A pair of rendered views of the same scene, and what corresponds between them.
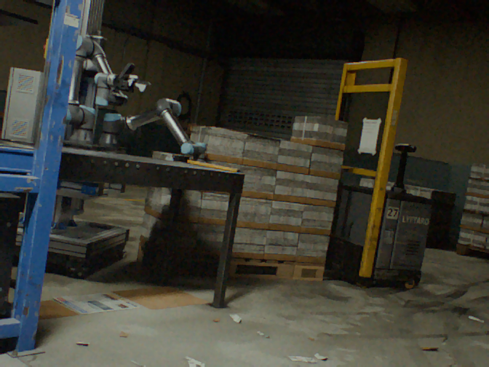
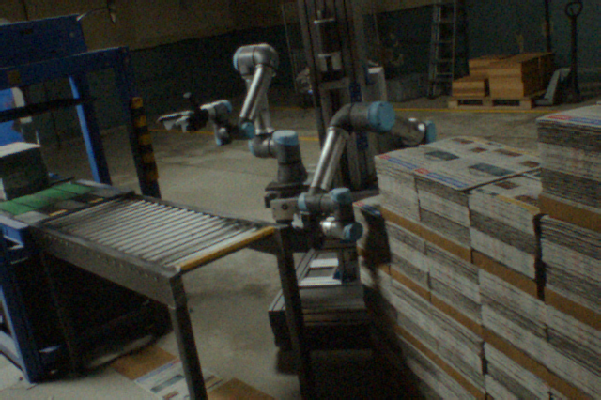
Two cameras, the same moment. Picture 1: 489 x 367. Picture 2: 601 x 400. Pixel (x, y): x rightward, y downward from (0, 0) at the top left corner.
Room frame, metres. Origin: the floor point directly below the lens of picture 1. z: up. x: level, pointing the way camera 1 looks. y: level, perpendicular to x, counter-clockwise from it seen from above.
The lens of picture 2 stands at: (4.40, -1.98, 1.61)
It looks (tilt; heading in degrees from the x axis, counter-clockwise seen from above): 16 degrees down; 101
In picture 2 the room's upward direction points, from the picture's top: 9 degrees counter-clockwise
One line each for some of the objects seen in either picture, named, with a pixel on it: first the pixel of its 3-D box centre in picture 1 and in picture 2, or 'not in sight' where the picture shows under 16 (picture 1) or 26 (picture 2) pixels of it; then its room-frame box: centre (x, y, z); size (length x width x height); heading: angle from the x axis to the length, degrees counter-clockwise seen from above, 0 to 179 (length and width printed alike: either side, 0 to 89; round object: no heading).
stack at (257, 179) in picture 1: (224, 216); (483, 338); (4.54, 0.17, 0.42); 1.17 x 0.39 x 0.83; 118
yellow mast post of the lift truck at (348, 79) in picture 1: (334, 162); not in sight; (5.38, -0.70, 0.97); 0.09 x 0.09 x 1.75; 28
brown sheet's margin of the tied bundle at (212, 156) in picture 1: (220, 157); (419, 215); (4.37, 0.26, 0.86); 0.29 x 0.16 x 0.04; 118
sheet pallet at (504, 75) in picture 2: not in sight; (503, 80); (5.53, 7.03, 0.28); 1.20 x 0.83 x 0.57; 140
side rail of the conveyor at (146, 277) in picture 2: (154, 175); (94, 257); (3.01, 0.50, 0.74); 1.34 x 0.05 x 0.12; 140
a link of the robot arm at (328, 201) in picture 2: (198, 150); (338, 204); (4.08, 0.40, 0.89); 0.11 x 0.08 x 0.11; 154
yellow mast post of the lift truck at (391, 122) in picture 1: (382, 168); not in sight; (4.80, -1.01, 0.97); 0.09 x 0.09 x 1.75; 28
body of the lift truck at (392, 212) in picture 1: (378, 234); not in sight; (5.26, -1.18, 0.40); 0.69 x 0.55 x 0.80; 28
